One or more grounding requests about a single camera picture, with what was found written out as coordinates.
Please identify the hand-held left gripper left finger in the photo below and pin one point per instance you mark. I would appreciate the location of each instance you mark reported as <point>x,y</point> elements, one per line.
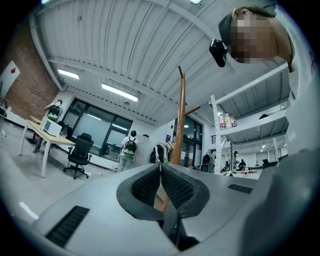
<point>100,220</point>

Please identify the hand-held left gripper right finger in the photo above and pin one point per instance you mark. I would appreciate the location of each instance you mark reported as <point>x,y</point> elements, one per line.
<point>217,200</point>

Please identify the wooden coat rack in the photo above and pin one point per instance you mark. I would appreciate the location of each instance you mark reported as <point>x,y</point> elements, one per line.
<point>181,112</point>

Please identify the clothes rack with garments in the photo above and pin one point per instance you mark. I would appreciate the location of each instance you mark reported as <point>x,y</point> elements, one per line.
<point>161,152</point>

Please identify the black framed glass door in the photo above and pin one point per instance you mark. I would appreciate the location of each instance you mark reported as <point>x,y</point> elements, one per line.
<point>191,142</point>

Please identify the black laptop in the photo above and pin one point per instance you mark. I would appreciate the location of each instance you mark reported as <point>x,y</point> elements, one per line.
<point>269,163</point>

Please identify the black office chair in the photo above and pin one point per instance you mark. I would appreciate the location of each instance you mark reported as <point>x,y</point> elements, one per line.
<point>80,152</point>

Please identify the clear bottle with red label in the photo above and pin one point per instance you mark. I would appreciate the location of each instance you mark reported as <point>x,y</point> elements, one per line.
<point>221,122</point>
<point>227,122</point>
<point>233,122</point>

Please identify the white metal shelving unit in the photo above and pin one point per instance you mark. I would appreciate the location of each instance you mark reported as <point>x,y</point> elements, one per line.
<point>250,126</point>

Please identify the wooden desk with white legs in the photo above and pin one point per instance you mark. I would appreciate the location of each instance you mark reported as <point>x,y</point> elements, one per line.
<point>55,140</point>

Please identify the black framed window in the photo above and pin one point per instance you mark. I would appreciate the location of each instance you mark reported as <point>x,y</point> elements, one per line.
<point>97,127</point>

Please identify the black item on shelf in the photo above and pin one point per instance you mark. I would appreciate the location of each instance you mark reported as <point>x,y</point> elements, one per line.
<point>263,116</point>

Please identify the white box appliance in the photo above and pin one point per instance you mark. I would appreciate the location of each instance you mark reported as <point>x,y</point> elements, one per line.
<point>51,127</point>

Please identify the round ceiling fixture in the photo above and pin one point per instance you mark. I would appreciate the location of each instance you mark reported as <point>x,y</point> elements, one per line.
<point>127,103</point>

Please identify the long ceiling light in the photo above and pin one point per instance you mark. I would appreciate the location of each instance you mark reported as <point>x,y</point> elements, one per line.
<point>68,74</point>
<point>120,92</point>

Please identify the person's white shirt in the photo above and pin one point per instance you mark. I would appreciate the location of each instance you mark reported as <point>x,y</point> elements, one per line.
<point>303,100</point>

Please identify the person's head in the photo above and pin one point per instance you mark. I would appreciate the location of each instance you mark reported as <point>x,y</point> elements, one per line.
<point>257,40</point>

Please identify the white banner with red diamond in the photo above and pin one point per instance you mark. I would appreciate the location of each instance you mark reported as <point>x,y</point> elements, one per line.
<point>8,77</point>

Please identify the small blue wall sign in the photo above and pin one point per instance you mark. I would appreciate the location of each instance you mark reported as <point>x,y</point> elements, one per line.
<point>168,138</point>

